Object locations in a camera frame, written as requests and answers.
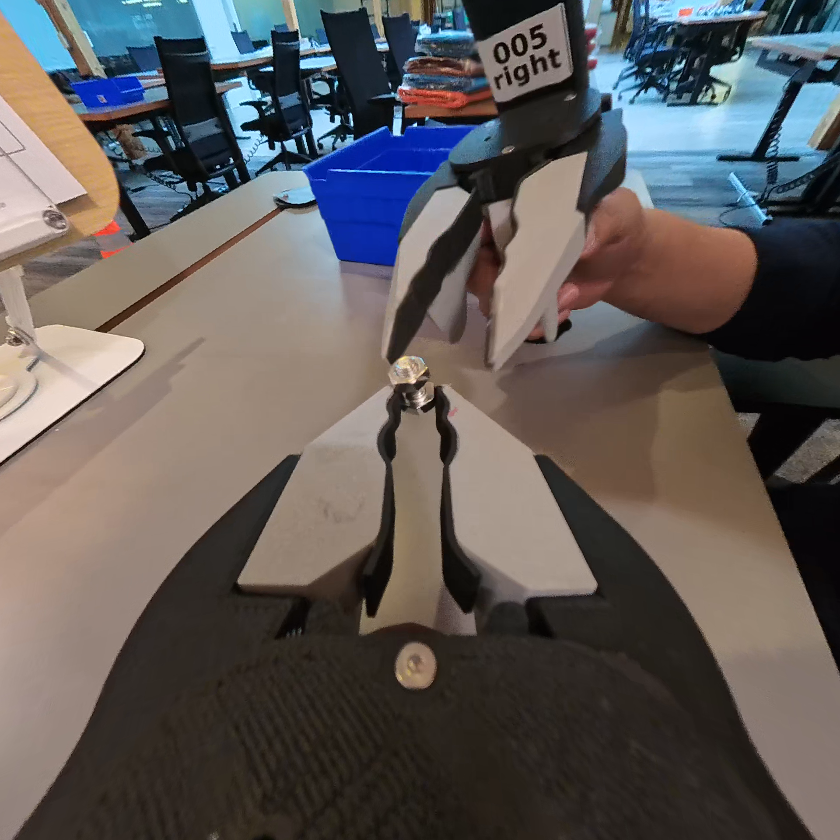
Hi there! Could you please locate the large blue plastic bin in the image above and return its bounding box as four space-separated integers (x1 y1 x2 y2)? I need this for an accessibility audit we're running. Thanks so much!
303 125 475 266

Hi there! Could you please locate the orange traffic cone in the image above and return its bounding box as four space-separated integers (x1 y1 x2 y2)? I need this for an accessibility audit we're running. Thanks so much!
97 220 133 261

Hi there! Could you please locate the person's right forearm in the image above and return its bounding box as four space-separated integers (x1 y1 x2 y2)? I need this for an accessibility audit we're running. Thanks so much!
705 220 840 363

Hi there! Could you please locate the black office chair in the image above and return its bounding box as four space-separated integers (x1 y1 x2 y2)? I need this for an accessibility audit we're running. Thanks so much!
317 8 403 153
239 28 319 175
382 13 421 88
617 0 683 106
154 34 253 198

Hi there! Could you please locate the small blue plastic bin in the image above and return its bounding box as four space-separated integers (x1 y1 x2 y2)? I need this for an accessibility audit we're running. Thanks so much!
71 75 145 110

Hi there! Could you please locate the person's right hand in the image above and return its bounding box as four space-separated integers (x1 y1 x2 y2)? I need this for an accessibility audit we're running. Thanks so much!
467 189 754 342

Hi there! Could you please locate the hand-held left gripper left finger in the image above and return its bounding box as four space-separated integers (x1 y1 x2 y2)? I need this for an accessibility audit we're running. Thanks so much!
236 384 398 618

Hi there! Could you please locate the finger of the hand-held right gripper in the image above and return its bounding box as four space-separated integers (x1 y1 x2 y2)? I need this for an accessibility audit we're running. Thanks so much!
381 185 487 362
483 152 590 371

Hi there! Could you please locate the silver hex bolt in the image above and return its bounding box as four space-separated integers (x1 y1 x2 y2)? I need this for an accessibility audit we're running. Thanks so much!
387 354 433 400

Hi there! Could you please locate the white metal bar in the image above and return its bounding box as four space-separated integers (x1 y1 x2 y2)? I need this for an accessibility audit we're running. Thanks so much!
727 172 773 228

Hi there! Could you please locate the stack of folded cloths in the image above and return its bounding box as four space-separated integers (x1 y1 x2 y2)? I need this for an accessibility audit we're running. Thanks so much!
397 29 501 107

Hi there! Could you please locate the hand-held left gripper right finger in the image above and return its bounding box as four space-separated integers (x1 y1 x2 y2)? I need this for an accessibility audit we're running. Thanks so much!
436 385 599 613

